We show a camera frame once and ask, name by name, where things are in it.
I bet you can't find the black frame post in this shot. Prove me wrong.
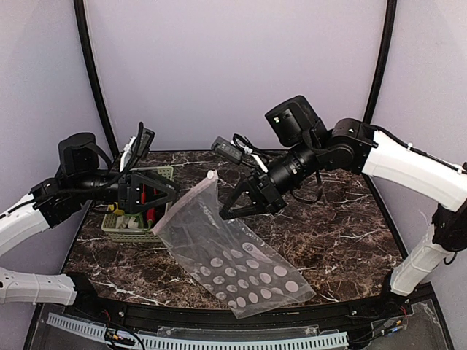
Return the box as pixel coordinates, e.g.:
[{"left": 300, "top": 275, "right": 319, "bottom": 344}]
[
  {"left": 363, "top": 0, "right": 398, "bottom": 124},
  {"left": 73, "top": 0, "right": 120, "bottom": 158}
]

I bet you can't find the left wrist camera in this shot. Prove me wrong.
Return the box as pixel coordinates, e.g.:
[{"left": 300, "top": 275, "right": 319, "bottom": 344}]
[{"left": 119, "top": 122, "right": 155, "bottom": 172}]

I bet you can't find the clear zip top bag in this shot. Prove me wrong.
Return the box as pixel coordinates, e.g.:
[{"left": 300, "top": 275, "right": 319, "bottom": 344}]
[{"left": 153, "top": 171, "right": 316, "bottom": 319}]

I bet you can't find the yellow lemon toy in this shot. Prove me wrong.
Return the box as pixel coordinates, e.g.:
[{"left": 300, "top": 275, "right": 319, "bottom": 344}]
[{"left": 108, "top": 203, "right": 125, "bottom": 216}]

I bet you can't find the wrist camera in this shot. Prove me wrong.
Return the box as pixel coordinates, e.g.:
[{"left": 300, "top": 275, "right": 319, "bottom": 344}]
[
  {"left": 211, "top": 136, "right": 250, "bottom": 166},
  {"left": 119, "top": 122, "right": 155, "bottom": 172}
]

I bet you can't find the black left frame post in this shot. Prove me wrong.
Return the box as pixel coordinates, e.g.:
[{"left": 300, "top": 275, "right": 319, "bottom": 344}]
[{"left": 73, "top": 0, "right": 120, "bottom": 158}]

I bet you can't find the green perforated plastic basket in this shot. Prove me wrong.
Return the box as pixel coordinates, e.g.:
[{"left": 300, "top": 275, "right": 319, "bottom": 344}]
[{"left": 101, "top": 166, "right": 177, "bottom": 243}]

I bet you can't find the black right frame post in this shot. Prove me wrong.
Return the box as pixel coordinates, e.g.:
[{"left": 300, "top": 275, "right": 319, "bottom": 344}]
[{"left": 363, "top": 0, "right": 398, "bottom": 124}]

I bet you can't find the red chili pepper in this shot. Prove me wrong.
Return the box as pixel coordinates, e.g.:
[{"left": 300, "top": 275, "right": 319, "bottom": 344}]
[{"left": 141, "top": 184, "right": 157, "bottom": 230}]

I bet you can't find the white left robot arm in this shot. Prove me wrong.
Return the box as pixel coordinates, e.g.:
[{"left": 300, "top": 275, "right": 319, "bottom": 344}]
[{"left": 1, "top": 125, "right": 180, "bottom": 306}]

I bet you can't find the white garlic toy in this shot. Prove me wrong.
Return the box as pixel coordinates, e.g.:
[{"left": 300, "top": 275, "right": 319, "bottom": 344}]
[{"left": 115, "top": 215, "right": 141, "bottom": 230}]

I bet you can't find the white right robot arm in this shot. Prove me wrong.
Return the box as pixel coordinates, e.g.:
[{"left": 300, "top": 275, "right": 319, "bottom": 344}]
[{"left": 220, "top": 96, "right": 466, "bottom": 297}]

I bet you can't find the black front table rail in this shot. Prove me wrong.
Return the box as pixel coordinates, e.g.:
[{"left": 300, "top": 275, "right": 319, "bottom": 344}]
[{"left": 61, "top": 273, "right": 439, "bottom": 335}]

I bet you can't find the white slotted cable duct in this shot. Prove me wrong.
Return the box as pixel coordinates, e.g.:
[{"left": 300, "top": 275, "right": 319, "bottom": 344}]
[{"left": 46, "top": 312, "right": 349, "bottom": 349}]

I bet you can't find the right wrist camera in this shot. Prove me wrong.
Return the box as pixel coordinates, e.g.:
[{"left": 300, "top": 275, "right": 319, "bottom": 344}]
[{"left": 211, "top": 136, "right": 250, "bottom": 166}]

